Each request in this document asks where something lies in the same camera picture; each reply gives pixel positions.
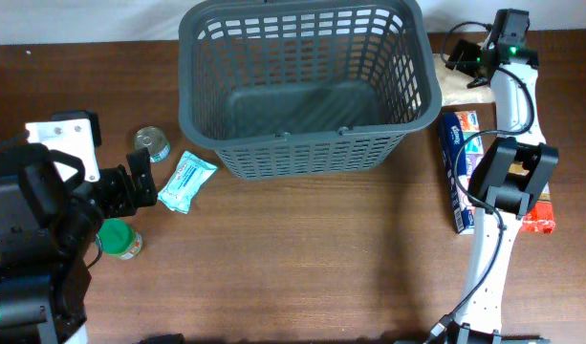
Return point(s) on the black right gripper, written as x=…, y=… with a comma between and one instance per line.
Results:
x=466, y=63

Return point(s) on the small tin can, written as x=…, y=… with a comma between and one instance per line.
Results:
x=155, y=140

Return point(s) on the red orange pasta pack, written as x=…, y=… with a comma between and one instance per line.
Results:
x=541, y=218

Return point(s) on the light green wipes pack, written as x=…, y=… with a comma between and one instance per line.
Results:
x=190, y=174

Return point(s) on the blue tissue pack box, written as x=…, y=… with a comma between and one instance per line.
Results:
x=453, y=129

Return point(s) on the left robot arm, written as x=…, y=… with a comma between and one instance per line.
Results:
x=49, y=215

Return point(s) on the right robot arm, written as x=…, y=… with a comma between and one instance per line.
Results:
x=508, y=181

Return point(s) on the grey plastic basket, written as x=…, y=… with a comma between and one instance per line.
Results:
x=291, y=88

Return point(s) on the green lid jar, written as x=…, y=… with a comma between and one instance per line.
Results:
x=118, y=239

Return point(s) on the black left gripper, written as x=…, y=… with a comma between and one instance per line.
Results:
x=123, y=200

